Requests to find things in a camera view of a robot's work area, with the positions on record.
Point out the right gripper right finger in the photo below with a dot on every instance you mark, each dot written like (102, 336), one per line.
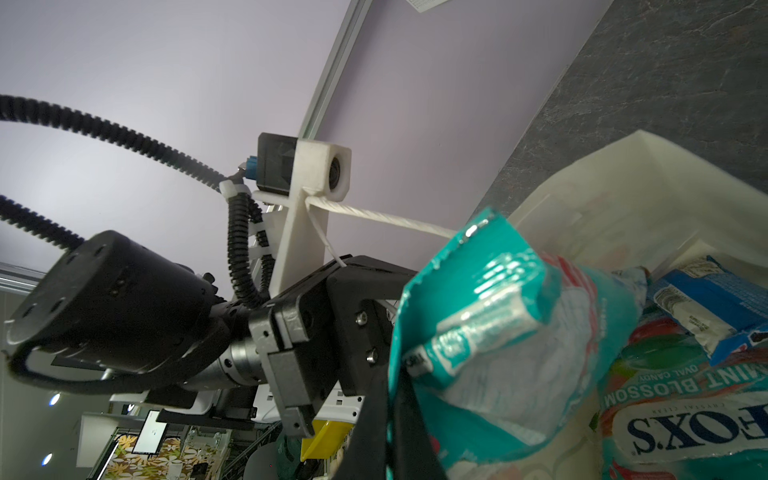
(411, 450)

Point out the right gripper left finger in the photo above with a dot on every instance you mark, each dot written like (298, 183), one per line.
(366, 455)

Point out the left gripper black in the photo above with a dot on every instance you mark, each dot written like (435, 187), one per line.
(329, 329)

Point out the teal Fox's mint candy bag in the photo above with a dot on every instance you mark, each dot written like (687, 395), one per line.
(666, 413)

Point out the white floral paper bag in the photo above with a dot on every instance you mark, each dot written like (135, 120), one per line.
(639, 202)

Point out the blue snack bar packet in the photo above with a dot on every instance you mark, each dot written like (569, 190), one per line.
(725, 313)

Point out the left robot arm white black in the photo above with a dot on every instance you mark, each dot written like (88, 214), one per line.
(113, 317)

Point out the yellow plastic bin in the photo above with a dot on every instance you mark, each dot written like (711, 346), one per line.
(329, 437)

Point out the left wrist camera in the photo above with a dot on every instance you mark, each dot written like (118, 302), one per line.
(286, 236)

